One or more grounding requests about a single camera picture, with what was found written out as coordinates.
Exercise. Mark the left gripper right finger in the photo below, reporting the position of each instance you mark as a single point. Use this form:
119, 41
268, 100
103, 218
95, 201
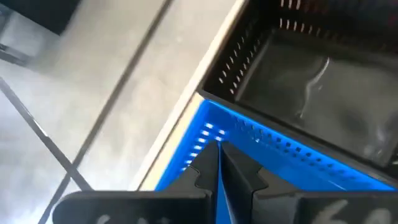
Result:
280, 202

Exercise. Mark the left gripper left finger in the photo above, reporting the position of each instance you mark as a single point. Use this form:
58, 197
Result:
186, 199

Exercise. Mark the black plastic basket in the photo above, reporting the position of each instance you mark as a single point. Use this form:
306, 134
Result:
311, 87

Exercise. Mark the thin black floor bar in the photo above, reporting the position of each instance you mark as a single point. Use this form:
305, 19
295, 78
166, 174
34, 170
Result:
118, 84

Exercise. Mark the black floor frame bar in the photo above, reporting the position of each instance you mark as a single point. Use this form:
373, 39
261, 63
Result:
43, 137

